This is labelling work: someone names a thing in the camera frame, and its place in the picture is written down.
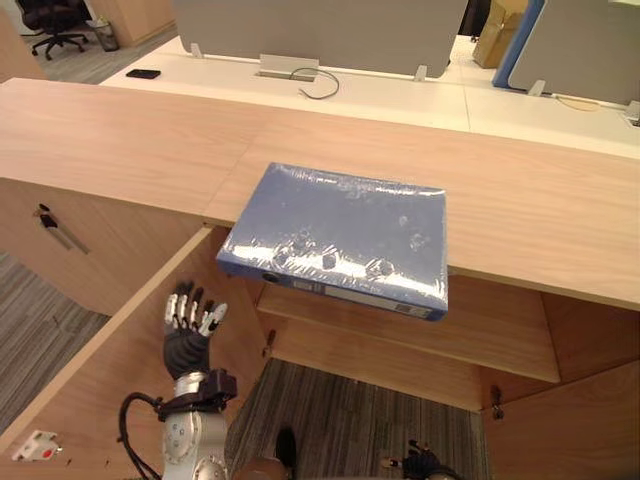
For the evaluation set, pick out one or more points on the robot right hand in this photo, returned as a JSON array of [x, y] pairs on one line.
[[419, 462]]

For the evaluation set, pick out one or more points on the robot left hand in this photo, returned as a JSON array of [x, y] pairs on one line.
[[184, 345]]

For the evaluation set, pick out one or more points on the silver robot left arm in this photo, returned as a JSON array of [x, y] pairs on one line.
[[192, 430]]

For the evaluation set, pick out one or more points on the metal door hinge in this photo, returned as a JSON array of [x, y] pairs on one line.
[[496, 402], [269, 342]]

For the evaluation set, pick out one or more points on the wooden cabinet door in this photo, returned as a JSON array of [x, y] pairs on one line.
[[565, 425], [100, 380]]

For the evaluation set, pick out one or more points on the blue lever arch folder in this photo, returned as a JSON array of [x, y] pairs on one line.
[[340, 235]]

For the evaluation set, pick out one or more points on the wooden office cabinet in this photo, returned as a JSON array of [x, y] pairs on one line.
[[320, 200]]

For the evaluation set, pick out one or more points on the white office desk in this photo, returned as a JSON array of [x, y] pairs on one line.
[[380, 95]]

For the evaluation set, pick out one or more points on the black office chair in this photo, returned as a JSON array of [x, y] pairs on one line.
[[52, 25]]

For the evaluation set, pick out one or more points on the wooden inner shelf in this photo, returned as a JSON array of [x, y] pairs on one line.
[[405, 330]]

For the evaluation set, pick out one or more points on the white red latch block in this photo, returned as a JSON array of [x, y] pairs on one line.
[[36, 445]]

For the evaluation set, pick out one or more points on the black smartphone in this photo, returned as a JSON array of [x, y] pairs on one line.
[[143, 73]]

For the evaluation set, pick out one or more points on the black mesh waste bin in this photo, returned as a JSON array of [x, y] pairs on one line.
[[106, 35]]

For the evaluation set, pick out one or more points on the grey desk divider panel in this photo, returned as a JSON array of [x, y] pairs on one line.
[[575, 47], [320, 32]]

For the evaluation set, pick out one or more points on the brown cardboard box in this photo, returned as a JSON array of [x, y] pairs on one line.
[[495, 35]]

